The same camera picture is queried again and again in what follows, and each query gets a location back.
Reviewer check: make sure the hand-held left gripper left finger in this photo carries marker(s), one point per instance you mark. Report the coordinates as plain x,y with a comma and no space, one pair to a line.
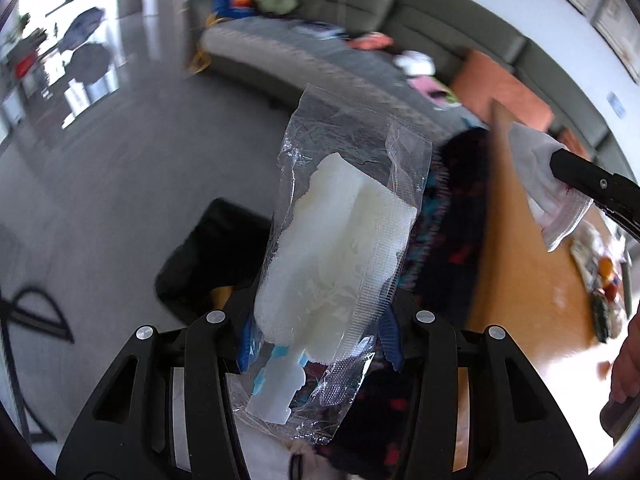
245,347

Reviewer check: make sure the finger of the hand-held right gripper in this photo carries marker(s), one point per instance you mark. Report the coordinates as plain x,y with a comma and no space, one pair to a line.
585,175

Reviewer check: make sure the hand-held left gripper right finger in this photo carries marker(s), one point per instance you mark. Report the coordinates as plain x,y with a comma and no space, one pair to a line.
391,342

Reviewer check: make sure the white tissue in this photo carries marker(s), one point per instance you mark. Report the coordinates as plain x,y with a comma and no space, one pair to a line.
537,180

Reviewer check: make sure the black trash bin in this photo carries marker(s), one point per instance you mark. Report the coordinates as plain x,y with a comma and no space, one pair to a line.
200,260

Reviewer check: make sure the clear plastic bag with foam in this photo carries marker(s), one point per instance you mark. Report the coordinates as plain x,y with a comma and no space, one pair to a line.
340,240

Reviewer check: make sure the person's right hand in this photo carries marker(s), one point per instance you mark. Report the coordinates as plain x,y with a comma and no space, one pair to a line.
627,360

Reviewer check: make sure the small orange pillow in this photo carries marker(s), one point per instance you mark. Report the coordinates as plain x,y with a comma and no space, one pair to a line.
572,142

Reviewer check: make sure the heap of colourful wrappers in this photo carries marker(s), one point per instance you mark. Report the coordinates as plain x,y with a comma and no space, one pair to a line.
605,290

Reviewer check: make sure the wooden table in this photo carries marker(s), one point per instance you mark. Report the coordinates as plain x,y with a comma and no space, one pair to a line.
515,270

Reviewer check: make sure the large orange pillow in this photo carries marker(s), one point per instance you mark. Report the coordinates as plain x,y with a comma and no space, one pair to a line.
500,90

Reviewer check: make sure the black red teal patterned rug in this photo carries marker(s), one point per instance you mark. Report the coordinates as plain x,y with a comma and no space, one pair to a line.
460,210

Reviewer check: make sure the pink cloth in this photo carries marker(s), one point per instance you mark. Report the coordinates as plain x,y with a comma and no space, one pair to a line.
427,85

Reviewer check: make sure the black metal floor stand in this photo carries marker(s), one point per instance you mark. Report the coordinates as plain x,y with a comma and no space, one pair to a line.
30,315

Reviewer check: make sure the orange cloth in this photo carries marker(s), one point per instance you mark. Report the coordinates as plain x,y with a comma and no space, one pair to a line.
372,41

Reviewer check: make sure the grey patterned sofa cover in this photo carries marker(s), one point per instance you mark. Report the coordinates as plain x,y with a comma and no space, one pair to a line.
310,55

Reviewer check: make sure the blue grey booklet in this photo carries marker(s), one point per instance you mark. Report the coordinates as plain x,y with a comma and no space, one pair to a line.
320,31

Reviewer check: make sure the dark blue umbrella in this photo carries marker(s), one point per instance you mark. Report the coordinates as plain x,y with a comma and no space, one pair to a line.
82,27

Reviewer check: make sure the white wall socket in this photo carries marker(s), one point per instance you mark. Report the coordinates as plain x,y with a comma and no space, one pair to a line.
617,105

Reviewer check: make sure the framed wall pictures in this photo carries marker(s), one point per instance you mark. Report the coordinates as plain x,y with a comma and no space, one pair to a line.
600,5

